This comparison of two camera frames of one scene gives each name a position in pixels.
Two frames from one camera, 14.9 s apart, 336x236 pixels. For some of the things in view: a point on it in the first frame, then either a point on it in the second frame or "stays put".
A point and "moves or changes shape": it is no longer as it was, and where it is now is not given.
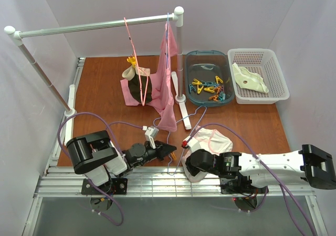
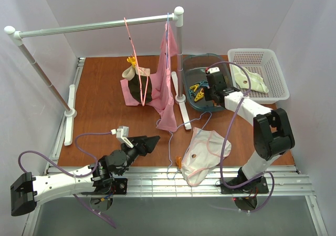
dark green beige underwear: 131,74 stays put
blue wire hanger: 167,136 moves or changes shape
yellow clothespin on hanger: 132,60 stays put
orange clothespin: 173,155 to 179,162
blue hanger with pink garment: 167,42 stays put
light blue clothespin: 210,83 stays put
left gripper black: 158,150 to 142,145
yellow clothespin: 196,82 to 196,86
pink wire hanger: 144,101 stays put
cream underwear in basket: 246,79 stays put
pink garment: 161,98 stays put
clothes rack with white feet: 70,113 stays put
